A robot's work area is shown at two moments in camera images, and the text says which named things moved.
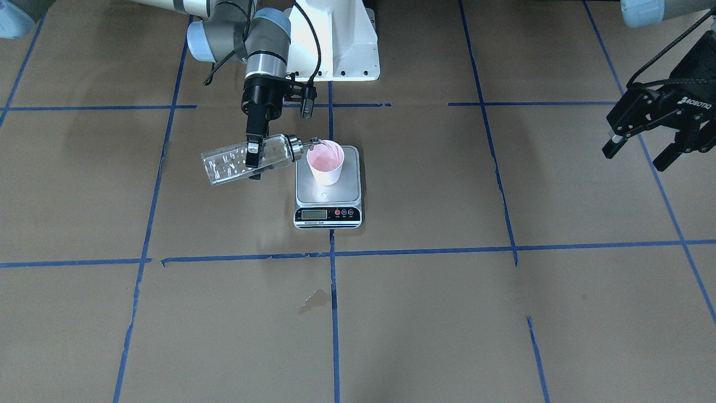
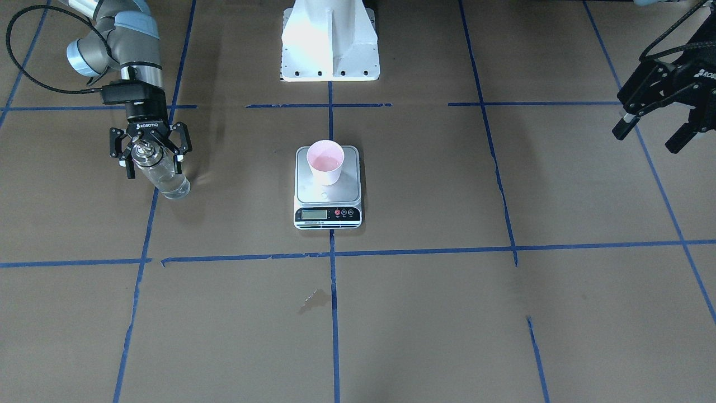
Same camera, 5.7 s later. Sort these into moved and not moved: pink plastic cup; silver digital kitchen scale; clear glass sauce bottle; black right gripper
Moved: clear glass sauce bottle; black right gripper
Not moved: silver digital kitchen scale; pink plastic cup
